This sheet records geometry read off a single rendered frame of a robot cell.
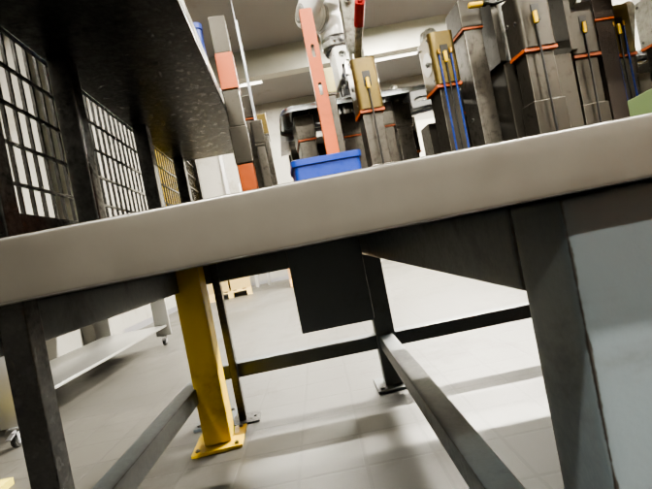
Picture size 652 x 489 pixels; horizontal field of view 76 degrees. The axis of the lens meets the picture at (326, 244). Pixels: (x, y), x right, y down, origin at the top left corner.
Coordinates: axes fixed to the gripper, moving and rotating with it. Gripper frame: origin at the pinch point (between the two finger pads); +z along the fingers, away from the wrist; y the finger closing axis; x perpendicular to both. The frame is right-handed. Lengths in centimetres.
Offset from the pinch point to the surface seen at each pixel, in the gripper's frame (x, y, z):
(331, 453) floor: 24, 15, 103
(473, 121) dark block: -21.8, -26.6, 17.0
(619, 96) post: -56, -29, 17
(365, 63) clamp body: -0.2, -25.0, -0.5
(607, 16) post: -57, -29, -1
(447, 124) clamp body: -15.4, -27.0, 16.7
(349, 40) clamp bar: 1.3, -20.9, -8.2
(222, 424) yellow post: 60, 38, 95
